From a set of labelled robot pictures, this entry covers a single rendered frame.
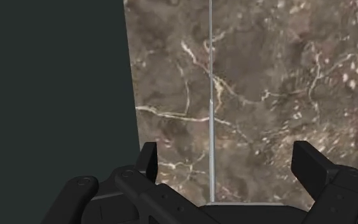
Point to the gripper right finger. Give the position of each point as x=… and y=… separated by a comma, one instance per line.
x=330, y=183

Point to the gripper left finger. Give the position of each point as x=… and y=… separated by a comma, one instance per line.
x=141, y=192

